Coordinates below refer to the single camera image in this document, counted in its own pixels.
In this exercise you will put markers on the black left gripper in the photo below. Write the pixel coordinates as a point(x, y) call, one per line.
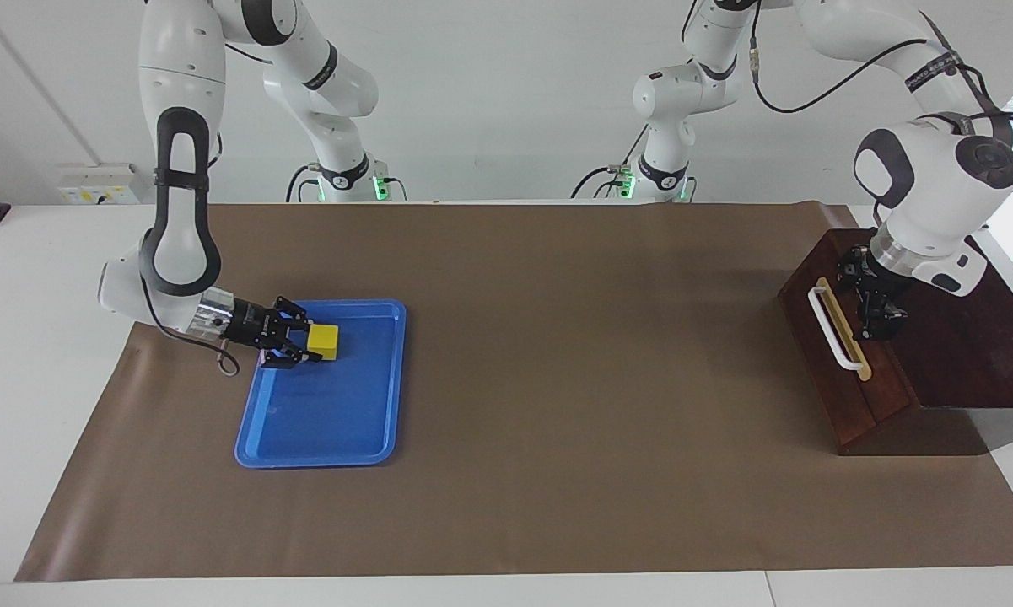
point(877, 278)

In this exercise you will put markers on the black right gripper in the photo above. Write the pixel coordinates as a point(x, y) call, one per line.
point(253, 324)

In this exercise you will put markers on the yellow cube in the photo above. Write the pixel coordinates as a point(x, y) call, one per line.
point(325, 341)

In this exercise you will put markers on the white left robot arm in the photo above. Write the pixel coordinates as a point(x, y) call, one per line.
point(936, 185)

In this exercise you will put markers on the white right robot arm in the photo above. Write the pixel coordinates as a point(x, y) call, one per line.
point(177, 84)

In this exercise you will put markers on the dark wooden drawer cabinet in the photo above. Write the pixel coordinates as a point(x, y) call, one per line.
point(978, 354)

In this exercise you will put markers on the blue plastic tray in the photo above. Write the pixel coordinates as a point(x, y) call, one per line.
point(329, 405)

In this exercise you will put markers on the brown table mat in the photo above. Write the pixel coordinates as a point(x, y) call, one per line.
point(557, 405)

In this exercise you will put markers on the white wall socket box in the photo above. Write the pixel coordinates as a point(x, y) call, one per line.
point(97, 187)

